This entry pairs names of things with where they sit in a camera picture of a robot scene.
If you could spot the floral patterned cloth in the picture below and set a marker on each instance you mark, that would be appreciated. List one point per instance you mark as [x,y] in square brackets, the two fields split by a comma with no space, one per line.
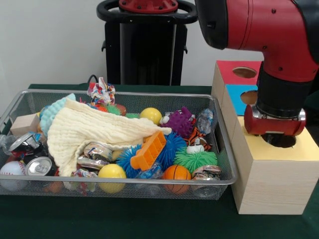
[99,92]

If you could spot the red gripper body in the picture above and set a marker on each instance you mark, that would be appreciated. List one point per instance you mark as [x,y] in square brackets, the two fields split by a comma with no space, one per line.
[274,127]

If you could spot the green spiky ball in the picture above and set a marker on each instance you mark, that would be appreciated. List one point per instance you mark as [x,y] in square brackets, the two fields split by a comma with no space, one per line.
[197,159]

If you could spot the blue spiky ball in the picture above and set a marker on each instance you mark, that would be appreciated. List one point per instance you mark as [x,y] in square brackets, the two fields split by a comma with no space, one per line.
[174,147]

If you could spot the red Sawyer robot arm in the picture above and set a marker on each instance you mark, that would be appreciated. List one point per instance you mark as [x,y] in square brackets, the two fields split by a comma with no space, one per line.
[269,25]

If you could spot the clear mesh bin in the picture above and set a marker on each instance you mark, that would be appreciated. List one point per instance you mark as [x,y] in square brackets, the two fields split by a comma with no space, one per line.
[149,191]

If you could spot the white baseball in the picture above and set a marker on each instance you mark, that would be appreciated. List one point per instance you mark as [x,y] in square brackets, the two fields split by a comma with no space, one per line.
[12,168]

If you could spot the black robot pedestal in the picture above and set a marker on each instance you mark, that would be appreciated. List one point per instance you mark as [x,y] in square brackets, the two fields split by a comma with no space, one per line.
[147,49]

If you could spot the orange mini basketball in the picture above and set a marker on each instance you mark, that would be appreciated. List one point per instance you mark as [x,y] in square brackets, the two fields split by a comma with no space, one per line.
[177,173]

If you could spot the orange plastic block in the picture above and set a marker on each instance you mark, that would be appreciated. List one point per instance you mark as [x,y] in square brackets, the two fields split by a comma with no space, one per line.
[149,152]

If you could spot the cream waffle cloth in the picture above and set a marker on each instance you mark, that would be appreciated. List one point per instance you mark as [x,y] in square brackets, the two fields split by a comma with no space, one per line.
[94,124]

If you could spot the wooden box with three holes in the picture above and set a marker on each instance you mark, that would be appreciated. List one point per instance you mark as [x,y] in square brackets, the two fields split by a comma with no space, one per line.
[274,184]

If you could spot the yellow plastic ball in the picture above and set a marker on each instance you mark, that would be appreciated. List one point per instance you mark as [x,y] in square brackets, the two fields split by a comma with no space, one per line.
[112,171]
[150,115]

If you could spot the purple spiky toy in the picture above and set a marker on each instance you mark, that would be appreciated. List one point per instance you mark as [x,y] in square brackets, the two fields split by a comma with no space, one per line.
[182,123]

